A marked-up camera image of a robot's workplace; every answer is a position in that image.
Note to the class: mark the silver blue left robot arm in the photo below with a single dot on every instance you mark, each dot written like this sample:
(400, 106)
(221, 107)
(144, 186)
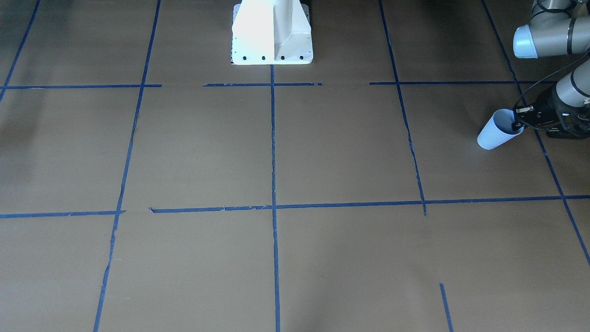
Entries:
(555, 29)

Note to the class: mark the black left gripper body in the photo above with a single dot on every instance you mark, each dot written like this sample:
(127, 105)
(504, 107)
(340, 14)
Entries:
(545, 109)

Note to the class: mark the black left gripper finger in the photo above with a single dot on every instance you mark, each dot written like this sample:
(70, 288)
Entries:
(517, 125)

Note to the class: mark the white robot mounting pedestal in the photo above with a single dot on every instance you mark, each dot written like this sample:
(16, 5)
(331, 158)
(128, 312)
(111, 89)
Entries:
(272, 32)

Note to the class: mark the blue ribbed paper cup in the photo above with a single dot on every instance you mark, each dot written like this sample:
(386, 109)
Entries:
(498, 130)

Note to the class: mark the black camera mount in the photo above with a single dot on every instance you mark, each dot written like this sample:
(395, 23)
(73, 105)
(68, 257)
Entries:
(573, 122)

